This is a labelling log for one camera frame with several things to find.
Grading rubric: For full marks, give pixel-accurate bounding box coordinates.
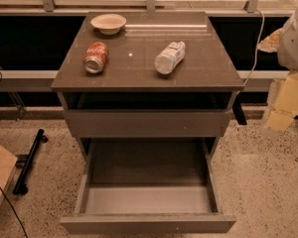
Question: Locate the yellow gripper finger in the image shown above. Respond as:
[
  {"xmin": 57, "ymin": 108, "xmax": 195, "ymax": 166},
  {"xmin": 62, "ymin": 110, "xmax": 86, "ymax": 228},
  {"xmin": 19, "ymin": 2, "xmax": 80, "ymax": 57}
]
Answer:
[
  {"xmin": 257, "ymin": 29, "xmax": 282, "ymax": 53},
  {"xmin": 261, "ymin": 71, "xmax": 298, "ymax": 138}
]

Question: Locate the open grey middle drawer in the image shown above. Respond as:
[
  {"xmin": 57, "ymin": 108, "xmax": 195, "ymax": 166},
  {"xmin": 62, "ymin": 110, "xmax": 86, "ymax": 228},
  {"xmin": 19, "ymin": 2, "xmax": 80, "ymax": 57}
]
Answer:
[{"xmin": 61, "ymin": 138, "xmax": 235, "ymax": 234}]

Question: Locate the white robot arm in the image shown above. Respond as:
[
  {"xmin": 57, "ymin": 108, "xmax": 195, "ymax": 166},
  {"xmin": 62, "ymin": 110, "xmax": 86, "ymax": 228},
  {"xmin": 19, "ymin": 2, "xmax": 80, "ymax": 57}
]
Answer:
[{"xmin": 258, "ymin": 8, "xmax": 298, "ymax": 138}]

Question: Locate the grey drawer cabinet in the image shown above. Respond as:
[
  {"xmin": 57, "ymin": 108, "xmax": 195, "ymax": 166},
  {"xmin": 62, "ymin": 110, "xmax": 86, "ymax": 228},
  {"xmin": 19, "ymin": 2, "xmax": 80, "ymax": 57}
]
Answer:
[{"xmin": 52, "ymin": 11, "xmax": 243, "ymax": 151}]

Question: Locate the white paper bowl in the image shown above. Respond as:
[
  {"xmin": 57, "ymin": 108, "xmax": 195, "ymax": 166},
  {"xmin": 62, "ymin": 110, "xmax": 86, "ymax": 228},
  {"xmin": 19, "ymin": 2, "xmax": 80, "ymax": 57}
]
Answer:
[{"xmin": 90, "ymin": 14, "xmax": 126, "ymax": 36}]

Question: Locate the red soda can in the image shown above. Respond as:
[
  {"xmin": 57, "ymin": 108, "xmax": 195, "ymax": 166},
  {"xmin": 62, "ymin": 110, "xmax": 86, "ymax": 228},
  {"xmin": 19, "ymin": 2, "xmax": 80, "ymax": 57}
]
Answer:
[{"xmin": 84, "ymin": 42, "xmax": 108, "ymax": 73}]

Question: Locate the black cable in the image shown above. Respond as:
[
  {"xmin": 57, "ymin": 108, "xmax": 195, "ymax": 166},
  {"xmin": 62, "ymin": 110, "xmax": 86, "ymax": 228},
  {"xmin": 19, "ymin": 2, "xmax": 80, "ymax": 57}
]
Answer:
[{"xmin": 0, "ymin": 166, "xmax": 29, "ymax": 238}]

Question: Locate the closed grey top drawer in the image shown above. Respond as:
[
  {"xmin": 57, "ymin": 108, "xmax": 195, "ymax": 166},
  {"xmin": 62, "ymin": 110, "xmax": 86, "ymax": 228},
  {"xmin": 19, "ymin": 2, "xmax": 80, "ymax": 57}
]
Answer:
[{"xmin": 65, "ymin": 110, "xmax": 229, "ymax": 138}]

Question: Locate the blue labelled plastic bottle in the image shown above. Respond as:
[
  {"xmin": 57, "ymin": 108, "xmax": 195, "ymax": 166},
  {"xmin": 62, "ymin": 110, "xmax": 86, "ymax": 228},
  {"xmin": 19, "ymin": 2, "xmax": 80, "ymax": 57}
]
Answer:
[{"xmin": 155, "ymin": 42, "xmax": 186, "ymax": 75}]

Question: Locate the black metal bar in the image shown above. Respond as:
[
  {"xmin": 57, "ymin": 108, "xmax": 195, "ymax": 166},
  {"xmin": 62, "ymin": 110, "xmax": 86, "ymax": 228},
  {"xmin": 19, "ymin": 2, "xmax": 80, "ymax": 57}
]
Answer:
[{"xmin": 13, "ymin": 129, "xmax": 48, "ymax": 195}]

